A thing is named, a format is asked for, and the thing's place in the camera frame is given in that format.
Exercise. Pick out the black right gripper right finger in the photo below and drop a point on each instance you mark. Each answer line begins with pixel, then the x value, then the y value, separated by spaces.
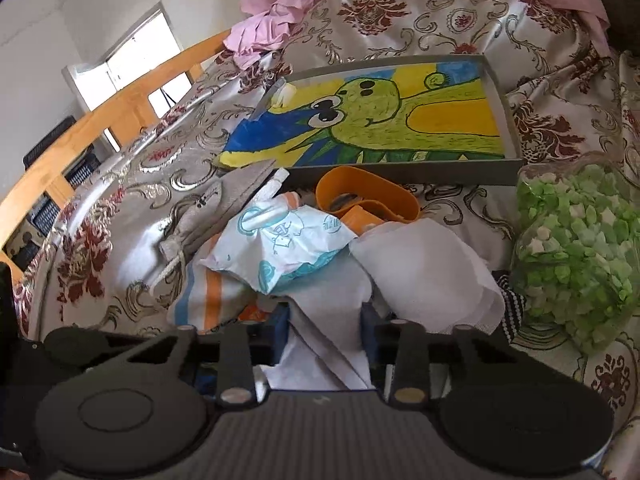
pixel 377 334

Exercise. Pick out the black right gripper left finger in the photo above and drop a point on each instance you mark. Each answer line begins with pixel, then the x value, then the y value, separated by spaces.
pixel 268 339

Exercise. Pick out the striped white orange towel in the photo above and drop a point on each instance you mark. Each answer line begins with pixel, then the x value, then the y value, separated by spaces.
pixel 210 299

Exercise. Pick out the white cloth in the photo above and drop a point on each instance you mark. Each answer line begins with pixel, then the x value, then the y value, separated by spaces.
pixel 421 271

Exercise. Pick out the white blue printed packet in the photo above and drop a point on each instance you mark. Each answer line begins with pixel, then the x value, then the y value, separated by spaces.
pixel 275 239

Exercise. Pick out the black white striped sock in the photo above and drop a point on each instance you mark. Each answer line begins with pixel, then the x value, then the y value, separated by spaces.
pixel 514 306

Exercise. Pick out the grey drawstring pouch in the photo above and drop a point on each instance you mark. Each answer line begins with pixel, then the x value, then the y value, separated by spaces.
pixel 225 198

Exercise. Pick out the orange plastic cup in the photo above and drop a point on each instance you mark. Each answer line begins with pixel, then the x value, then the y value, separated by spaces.
pixel 363 201

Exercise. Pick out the bag of green paper stars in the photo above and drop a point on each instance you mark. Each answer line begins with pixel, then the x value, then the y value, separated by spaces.
pixel 576 261

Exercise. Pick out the grey tray with dinosaur picture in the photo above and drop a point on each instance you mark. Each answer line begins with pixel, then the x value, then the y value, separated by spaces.
pixel 422 108

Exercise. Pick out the floral satin bed cover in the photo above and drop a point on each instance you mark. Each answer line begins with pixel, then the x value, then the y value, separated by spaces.
pixel 566 100

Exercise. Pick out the window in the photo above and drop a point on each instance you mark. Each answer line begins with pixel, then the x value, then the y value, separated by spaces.
pixel 149 42

